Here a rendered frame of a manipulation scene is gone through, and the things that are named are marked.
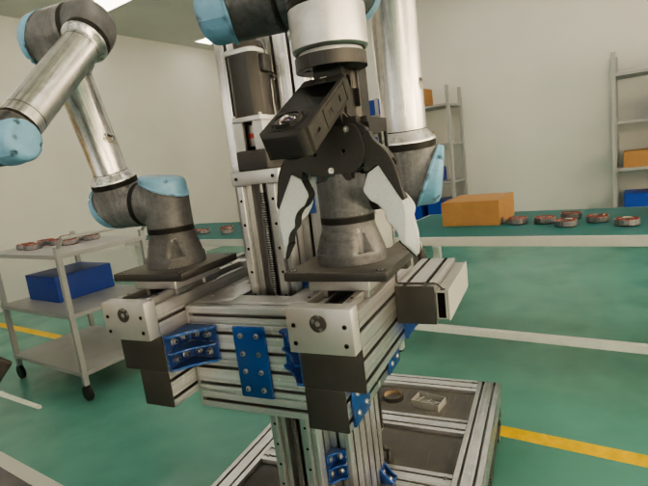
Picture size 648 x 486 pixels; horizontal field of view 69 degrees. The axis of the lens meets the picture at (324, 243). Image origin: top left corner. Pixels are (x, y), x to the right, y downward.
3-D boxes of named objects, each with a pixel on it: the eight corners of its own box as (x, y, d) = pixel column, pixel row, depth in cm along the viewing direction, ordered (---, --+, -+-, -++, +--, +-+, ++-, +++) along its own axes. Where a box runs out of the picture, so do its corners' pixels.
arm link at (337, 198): (328, 212, 109) (321, 152, 106) (386, 207, 104) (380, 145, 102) (311, 221, 97) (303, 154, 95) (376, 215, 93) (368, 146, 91)
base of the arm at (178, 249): (175, 256, 134) (169, 222, 132) (218, 256, 127) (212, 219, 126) (133, 270, 121) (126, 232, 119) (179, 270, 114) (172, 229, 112)
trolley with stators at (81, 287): (95, 345, 384) (69, 223, 367) (176, 363, 328) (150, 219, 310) (16, 378, 335) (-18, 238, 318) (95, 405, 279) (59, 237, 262)
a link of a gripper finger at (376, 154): (419, 187, 44) (362, 116, 45) (416, 189, 43) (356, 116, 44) (383, 218, 47) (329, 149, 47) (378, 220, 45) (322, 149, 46)
